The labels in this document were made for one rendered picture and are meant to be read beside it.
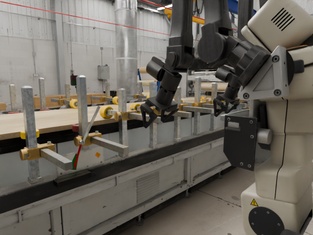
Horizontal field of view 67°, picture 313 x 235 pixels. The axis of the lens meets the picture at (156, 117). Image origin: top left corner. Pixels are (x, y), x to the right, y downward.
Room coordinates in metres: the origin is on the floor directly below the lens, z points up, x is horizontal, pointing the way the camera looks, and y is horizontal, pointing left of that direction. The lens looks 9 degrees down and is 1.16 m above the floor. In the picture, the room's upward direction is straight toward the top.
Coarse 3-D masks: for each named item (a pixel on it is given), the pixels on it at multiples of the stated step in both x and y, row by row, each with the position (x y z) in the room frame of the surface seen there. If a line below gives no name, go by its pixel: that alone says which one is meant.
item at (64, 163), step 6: (42, 150) 0.99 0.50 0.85; (48, 150) 0.99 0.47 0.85; (42, 156) 0.99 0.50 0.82; (48, 156) 0.94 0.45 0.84; (54, 156) 0.91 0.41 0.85; (60, 156) 0.91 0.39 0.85; (54, 162) 0.90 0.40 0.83; (60, 162) 0.86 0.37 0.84; (66, 162) 0.84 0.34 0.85; (72, 162) 0.85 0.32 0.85; (66, 168) 0.83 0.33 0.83; (72, 168) 0.85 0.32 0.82
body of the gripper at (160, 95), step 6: (162, 90) 0.77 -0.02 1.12; (168, 90) 0.76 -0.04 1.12; (156, 96) 0.79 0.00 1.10; (162, 96) 0.77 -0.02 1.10; (168, 96) 0.77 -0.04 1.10; (150, 102) 0.77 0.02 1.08; (156, 102) 0.78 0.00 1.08; (162, 102) 0.77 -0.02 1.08; (168, 102) 0.78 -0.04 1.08; (174, 102) 0.82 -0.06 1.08; (156, 108) 0.76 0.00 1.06; (162, 108) 0.76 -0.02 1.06
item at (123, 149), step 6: (96, 138) 1.15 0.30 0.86; (102, 138) 1.15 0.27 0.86; (96, 144) 1.14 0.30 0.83; (102, 144) 1.11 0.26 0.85; (108, 144) 1.07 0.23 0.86; (114, 144) 1.05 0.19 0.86; (120, 144) 1.05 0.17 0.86; (114, 150) 1.04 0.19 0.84; (120, 150) 1.01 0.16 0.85; (126, 150) 1.00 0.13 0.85
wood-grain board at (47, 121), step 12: (204, 96) 3.56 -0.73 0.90; (72, 108) 2.07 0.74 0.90; (0, 120) 1.45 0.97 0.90; (12, 120) 1.45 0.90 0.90; (36, 120) 1.45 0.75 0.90; (48, 120) 1.45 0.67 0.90; (60, 120) 1.45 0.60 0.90; (72, 120) 1.45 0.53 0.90; (96, 120) 1.45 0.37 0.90; (108, 120) 1.51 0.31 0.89; (0, 132) 1.12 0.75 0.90; (12, 132) 1.12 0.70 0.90; (48, 132) 1.24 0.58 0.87
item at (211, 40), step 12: (204, 0) 0.67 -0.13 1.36; (216, 0) 0.65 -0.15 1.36; (204, 12) 0.67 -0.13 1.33; (216, 12) 0.64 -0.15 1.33; (228, 12) 0.66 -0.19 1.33; (204, 24) 0.66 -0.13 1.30; (216, 24) 0.62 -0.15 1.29; (228, 24) 0.65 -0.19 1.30; (204, 36) 0.63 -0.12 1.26; (216, 36) 0.61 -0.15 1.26; (204, 48) 0.63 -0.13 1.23; (216, 48) 0.61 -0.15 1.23; (204, 60) 0.63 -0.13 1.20; (216, 60) 0.61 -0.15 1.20
